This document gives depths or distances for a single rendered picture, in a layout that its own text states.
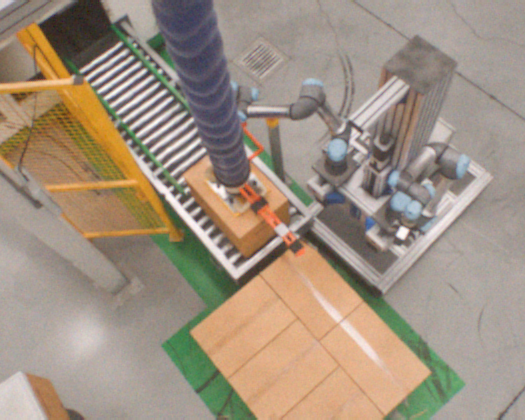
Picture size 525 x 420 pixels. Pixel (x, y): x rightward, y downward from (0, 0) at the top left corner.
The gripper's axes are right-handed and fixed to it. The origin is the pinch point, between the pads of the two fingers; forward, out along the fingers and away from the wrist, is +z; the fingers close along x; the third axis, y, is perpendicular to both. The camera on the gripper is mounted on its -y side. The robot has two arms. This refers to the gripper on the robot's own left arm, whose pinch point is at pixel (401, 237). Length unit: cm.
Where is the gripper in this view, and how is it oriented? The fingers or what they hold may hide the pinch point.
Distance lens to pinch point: 304.3
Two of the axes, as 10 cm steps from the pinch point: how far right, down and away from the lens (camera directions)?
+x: -8.4, -4.7, 2.6
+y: 5.3, -8.0, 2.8
